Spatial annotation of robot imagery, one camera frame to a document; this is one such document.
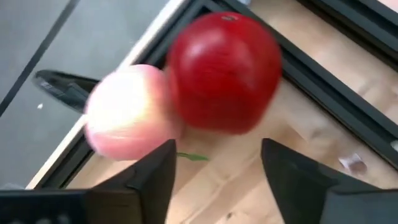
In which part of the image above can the pale pink peach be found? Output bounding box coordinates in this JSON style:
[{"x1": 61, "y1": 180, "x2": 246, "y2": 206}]
[{"x1": 84, "y1": 64, "x2": 209, "y2": 162}]

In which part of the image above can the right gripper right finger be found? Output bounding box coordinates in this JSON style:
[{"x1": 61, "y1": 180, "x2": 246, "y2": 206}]
[{"x1": 261, "y1": 138, "x2": 398, "y2": 224}]

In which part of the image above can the black aluminium frame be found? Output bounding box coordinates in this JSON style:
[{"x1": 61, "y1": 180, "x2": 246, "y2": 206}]
[{"x1": 32, "y1": 0, "x2": 398, "y2": 189}]

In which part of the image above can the small paper scrap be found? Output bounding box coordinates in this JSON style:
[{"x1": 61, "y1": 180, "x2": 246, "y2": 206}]
[{"x1": 338, "y1": 152, "x2": 368, "y2": 175}]

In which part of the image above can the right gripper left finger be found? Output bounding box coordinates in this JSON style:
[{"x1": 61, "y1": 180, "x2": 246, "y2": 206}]
[{"x1": 0, "y1": 139, "x2": 177, "y2": 224}]

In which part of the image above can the red apple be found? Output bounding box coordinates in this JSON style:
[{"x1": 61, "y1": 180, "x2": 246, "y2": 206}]
[{"x1": 166, "y1": 11, "x2": 283, "y2": 135}]

